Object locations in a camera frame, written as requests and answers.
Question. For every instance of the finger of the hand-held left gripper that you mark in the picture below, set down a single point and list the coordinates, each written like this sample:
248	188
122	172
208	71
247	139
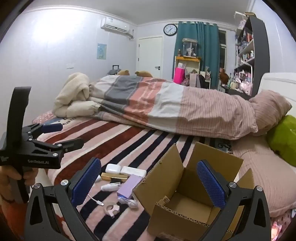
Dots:
74	143
52	128

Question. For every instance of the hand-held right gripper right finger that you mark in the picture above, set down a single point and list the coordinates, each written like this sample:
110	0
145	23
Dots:
211	183

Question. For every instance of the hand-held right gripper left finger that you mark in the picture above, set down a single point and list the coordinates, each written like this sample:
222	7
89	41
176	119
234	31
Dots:
85	183

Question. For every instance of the brown cardboard box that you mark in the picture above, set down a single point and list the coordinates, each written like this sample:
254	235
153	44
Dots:
185	208

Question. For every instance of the purple power bank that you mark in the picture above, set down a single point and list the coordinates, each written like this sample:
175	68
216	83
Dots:
128	187

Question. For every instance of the white earbud case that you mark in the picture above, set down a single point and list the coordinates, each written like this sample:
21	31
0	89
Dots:
133	171

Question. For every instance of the person's left hand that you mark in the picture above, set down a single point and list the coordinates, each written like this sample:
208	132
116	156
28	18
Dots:
9	173

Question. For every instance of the small white tube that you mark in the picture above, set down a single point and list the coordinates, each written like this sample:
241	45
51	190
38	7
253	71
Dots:
111	186

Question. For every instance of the gold rectangular box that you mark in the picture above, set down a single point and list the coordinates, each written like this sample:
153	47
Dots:
113	176

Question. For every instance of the white square charger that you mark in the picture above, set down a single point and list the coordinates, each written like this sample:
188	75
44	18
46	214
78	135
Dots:
112	168

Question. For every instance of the clear tape roll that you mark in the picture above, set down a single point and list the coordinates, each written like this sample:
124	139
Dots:
111	210

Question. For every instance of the cream fleece blanket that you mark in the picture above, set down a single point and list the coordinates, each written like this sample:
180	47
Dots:
74	92

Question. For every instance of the white earphones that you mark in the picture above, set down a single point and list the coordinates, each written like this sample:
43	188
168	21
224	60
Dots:
129	203

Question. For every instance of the pink ribbed pillow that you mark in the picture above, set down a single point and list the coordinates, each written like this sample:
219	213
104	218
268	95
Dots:
266	171

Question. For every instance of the red stool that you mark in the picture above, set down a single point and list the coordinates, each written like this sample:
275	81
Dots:
16	219

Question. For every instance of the grey suitcase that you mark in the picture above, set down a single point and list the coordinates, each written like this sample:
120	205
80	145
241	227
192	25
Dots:
114	71

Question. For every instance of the floral bed sheet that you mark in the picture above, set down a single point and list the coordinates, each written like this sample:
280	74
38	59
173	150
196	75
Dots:
283	227

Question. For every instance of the green pillow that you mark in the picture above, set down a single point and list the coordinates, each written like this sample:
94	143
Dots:
284	139

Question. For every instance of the brown teddy bear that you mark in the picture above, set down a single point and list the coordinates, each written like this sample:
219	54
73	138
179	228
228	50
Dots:
123	72
143	74

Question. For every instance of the pink grey patchwork duvet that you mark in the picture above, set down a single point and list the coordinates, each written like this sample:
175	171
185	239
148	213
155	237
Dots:
161	104

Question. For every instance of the pink striped pillow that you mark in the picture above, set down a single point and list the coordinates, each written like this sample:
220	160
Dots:
268	109

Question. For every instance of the brown plush toy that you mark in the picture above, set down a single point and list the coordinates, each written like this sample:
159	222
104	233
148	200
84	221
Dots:
223	75

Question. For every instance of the pink gift bag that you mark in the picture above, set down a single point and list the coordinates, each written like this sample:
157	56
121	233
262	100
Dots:
179	75

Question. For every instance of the white door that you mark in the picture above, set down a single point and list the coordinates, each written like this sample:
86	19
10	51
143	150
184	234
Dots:
150	58

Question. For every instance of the white headboard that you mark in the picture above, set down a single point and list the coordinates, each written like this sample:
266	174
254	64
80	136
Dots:
277	83

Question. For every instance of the white air conditioner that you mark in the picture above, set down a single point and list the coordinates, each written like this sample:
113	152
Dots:
115	25

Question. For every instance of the yellow shelf unit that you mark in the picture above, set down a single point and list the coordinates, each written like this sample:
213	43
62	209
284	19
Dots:
187	61

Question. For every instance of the teal curtain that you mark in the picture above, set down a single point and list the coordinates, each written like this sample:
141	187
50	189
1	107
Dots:
205	51

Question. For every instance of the window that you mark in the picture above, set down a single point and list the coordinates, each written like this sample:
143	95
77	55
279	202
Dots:
222	49

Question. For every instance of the dark bookshelf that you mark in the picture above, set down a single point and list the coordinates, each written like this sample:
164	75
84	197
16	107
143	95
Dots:
260	58

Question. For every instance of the glass display case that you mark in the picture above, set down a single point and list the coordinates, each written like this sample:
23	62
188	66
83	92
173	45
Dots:
189	47

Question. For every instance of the blue wall poster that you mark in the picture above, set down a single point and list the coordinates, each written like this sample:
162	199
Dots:
102	51

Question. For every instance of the black wall clock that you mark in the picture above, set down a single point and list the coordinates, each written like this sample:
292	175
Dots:
170	30

